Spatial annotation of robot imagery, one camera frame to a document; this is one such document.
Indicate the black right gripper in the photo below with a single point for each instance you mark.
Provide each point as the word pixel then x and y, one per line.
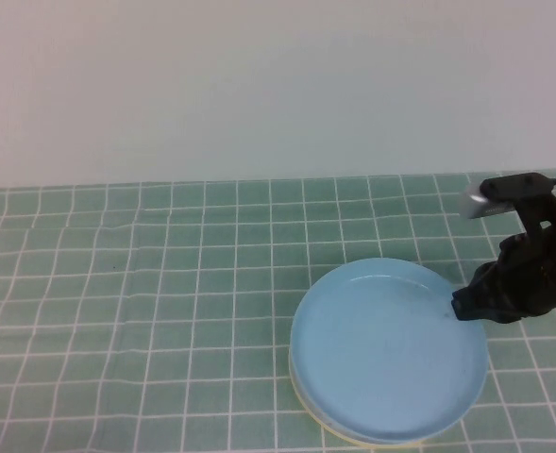
pixel 523 278

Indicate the light blue round plate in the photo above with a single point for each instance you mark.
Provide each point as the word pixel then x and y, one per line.
pixel 381 349

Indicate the yellow round plate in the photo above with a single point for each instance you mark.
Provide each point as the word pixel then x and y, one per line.
pixel 327 424

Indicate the green white checked tablecloth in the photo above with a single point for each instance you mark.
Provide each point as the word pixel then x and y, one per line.
pixel 164 283

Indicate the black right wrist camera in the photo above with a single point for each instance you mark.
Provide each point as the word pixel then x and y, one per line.
pixel 509 189

